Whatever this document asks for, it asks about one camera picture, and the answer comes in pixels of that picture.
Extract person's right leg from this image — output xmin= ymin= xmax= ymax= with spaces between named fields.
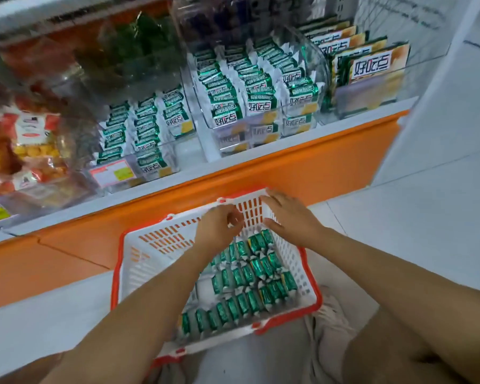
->
xmin=339 ymin=302 xmax=478 ymax=384

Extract person's left forearm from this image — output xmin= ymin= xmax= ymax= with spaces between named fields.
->
xmin=40 ymin=238 xmax=232 ymax=384

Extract layer of green snack packets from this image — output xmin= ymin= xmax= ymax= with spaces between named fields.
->
xmin=178 ymin=229 xmax=298 ymax=337

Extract person's right hand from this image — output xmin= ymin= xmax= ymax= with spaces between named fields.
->
xmin=261 ymin=189 xmax=329 ymax=250

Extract white basket with red rim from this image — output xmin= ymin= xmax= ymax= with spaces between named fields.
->
xmin=111 ymin=188 xmax=323 ymax=367

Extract white wire grid panel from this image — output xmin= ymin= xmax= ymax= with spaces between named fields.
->
xmin=354 ymin=0 xmax=453 ymax=65

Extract person's left leg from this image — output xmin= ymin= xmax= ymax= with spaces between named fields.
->
xmin=0 ymin=351 xmax=66 ymax=384

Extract orange and white shelf unit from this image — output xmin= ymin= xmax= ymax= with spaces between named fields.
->
xmin=0 ymin=0 xmax=420 ymax=313

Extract pile of orange red bags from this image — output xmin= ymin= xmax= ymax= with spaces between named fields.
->
xmin=0 ymin=34 xmax=78 ymax=98

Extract person's right forearm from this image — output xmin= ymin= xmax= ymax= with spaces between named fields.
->
xmin=304 ymin=228 xmax=480 ymax=384

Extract row of yellow green boxes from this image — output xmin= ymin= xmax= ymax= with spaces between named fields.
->
xmin=298 ymin=18 xmax=412 ymax=112

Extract clear plastic shelf bin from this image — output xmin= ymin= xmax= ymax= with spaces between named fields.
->
xmin=183 ymin=26 xmax=331 ymax=157
xmin=75 ymin=82 xmax=202 ymax=193
xmin=294 ymin=15 xmax=449 ymax=125

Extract person's leg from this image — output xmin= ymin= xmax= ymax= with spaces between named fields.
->
xmin=339 ymin=302 xmax=478 ymax=384
xmin=0 ymin=351 xmax=66 ymax=384

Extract row of dark blue packets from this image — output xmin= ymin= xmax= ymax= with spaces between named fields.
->
xmin=178 ymin=0 xmax=317 ymax=38

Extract rows of green snack packets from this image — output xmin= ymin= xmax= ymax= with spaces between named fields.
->
xmin=92 ymin=86 xmax=195 ymax=183
xmin=190 ymin=36 xmax=325 ymax=154

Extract pile of dark green bags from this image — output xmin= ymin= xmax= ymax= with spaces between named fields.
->
xmin=98 ymin=12 xmax=185 ymax=78

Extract pile of red yellow candy bags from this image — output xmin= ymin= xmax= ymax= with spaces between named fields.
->
xmin=0 ymin=90 xmax=73 ymax=198

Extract person's left hand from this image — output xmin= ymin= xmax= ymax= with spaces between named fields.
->
xmin=194 ymin=204 xmax=246 ymax=257

